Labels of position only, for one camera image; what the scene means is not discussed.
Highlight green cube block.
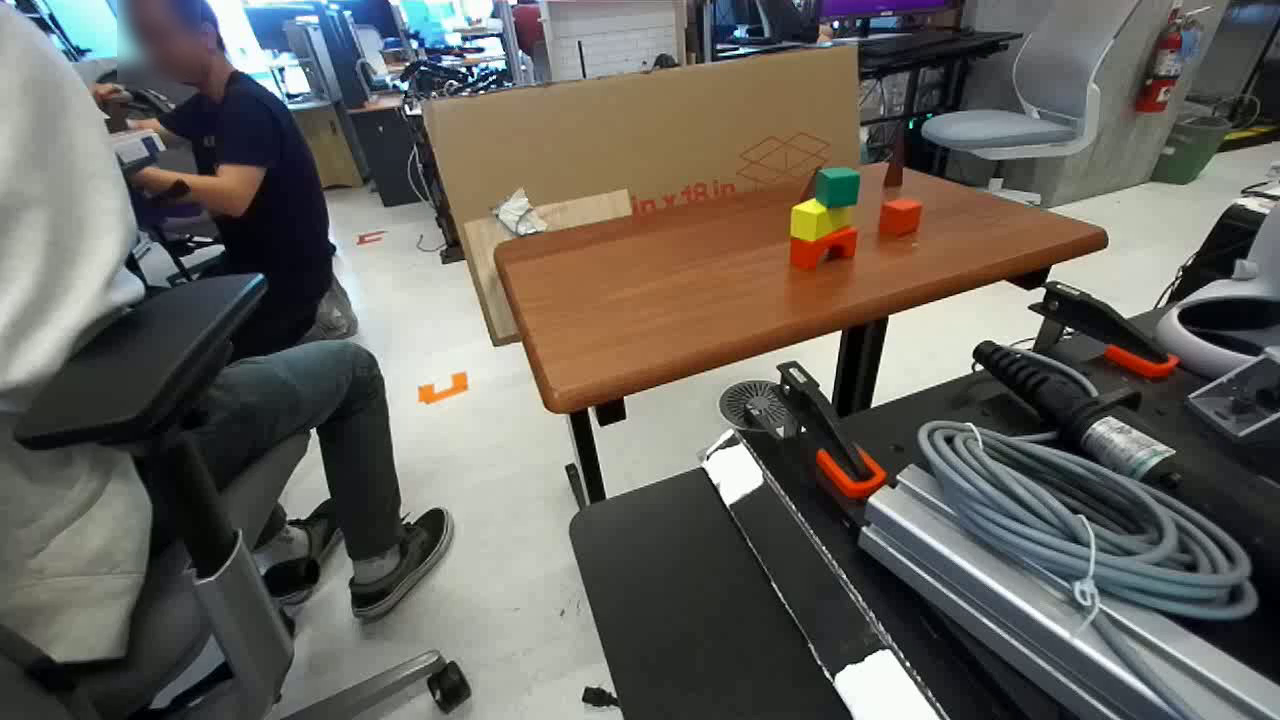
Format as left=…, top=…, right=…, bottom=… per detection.
left=813, top=165, right=863, bottom=212

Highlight green bin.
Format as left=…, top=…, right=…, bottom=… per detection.
left=1151, top=115, right=1232, bottom=186

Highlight coiled grey cable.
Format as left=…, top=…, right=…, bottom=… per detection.
left=912, top=415, right=1265, bottom=632

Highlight large cardboard sheet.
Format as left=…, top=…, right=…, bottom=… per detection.
left=420, top=43, right=863, bottom=262

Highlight yellow block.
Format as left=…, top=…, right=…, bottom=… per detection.
left=789, top=195, right=846, bottom=246

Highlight wooden table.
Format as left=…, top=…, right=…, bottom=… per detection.
left=491, top=165, right=1112, bottom=511

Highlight red fire extinguisher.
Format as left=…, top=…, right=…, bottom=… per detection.
left=1134, top=4, right=1193, bottom=118

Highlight black background desk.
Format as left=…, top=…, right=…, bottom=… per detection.
left=853, top=28, right=1023, bottom=176

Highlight light grey swivel chair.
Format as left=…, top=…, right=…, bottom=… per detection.
left=918, top=0, right=1121, bottom=204

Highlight person in dark shirt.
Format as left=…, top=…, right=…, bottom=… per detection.
left=94, top=0, right=342, bottom=361

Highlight person in white shirt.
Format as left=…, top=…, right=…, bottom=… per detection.
left=0, top=0, right=460, bottom=672

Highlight black bar white labels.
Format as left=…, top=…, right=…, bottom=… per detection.
left=695, top=435, right=946, bottom=720

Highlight black mounting platform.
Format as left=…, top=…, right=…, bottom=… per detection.
left=569, top=361, right=1280, bottom=720

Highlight aluminium extrusion rail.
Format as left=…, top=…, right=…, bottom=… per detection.
left=857, top=462, right=1280, bottom=720

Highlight grey office chair black armrest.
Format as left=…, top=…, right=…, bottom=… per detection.
left=0, top=273, right=476, bottom=720

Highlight orange arch block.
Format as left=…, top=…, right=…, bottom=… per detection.
left=789, top=220, right=859, bottom=275

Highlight orange cube block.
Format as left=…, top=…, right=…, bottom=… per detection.
left=876, top=195, right=928, bottom=244

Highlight small open cardboard box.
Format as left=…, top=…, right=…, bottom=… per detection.
left=460, top=185, right=639, bottom=348

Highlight black ribbed handle tool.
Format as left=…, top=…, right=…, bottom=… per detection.
left=968, top=334, right=1186, bottom=493

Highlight grey control box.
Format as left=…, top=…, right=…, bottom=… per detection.
left=1186, top=353, right=1280, bottom=445

